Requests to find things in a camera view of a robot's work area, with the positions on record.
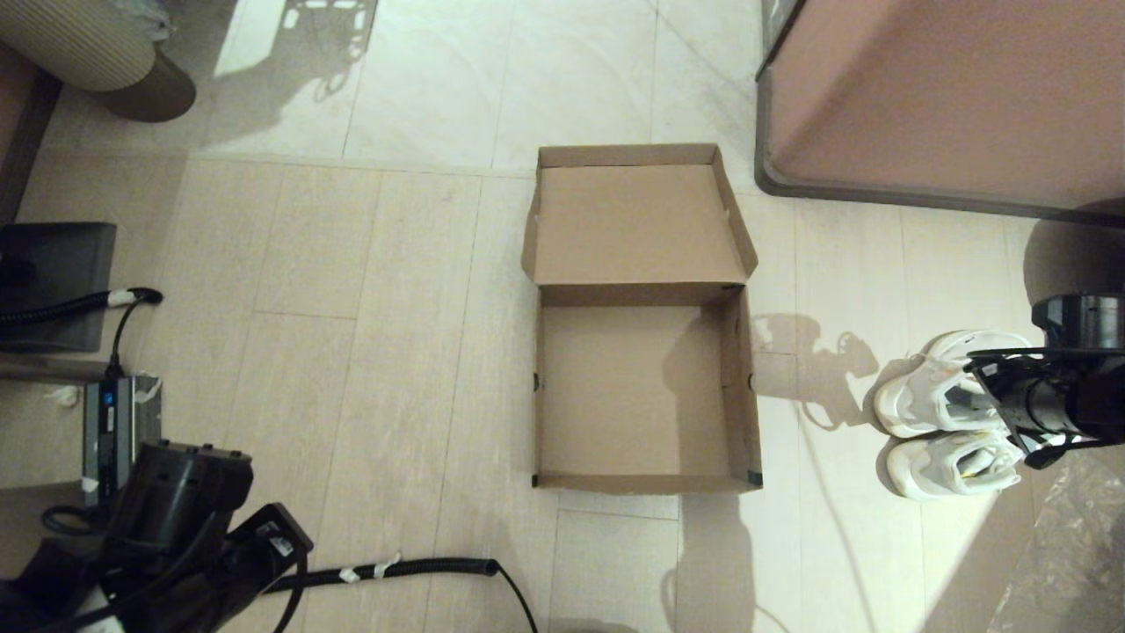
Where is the white laced sneaker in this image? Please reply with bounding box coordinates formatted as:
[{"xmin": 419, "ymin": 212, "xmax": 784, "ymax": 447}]
[
  {"xmin": 885, "ymin": 431, "xmax": 1025, "ymax": 500},
  {"xmin": 873, "ymin": 330, "xmax": 1034, "ymax": 438}
]

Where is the brown cardboard shoe box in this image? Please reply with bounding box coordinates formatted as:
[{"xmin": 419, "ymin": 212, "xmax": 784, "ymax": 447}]
[{"xmin": 520, "ymin": 143, "xmax": 764, "ymax": 493}]

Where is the grey power supply unit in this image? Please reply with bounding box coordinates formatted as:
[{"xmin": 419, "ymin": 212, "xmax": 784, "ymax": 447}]
[{"xmin": 82, "ymin": 374, "xmax": 165, "ymax": 509}]

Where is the clear plastic sheet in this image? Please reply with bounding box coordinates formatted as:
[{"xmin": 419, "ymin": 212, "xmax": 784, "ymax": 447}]
[{"xmin": 984, "ymin": 457, "xmax": 1125, "ymax": 633}]

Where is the black corrugated conduit taped midway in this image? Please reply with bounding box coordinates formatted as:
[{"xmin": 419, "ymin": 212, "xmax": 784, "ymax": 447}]
[{"xmin": 264, "ymin": 557, "xmax": 539, "ymax": 633}]

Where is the pink cabinet with grey base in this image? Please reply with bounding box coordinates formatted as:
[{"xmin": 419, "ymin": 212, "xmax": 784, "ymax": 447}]
[{"xmin": 753, "ymin": 0, "xmax": 1125, "ymax": 221}]

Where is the dark brown wooden furniture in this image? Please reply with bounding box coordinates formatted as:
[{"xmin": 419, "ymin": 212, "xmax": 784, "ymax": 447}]
[{"xmin": 0, "ymin": 44, "xmax": 62, "ymax": 221}]

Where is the beige ribbed round pouf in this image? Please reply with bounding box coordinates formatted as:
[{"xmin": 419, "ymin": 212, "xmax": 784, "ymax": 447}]
[{"xmin": 0, "ymin": 0, "xmax": 196, "ymax": 122}]

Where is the grey crumpled cloth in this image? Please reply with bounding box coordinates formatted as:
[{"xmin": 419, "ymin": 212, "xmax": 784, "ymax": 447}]
[{"xmin": 110, "ymin": 0, "xmax": 172, "ymax": 40}]

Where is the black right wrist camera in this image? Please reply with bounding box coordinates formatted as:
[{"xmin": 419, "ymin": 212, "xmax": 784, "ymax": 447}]
[{"xmin": 1030, "ymin": 295, "xmax": 1125, "ymax": 353}]

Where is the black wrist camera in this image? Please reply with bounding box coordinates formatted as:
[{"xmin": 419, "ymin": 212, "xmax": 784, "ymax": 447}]
[
  {"xmin": 110, "ymin": 442, "xmax": 254, "ymax": 546},
  {"xmin": 1030, "ymin": 295, "xmax": 1125, "ymax": 353}
]

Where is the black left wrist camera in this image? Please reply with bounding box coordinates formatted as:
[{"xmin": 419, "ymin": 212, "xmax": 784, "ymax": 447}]
[{"xmin": 110, "ymin": 442, "xmax": 254, "ymax": 546}]

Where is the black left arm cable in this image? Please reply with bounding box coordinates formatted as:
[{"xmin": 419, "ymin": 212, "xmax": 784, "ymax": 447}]
[{"xmin": 40, "ymin": 503, "xmax": 304, "ymax": 633}]

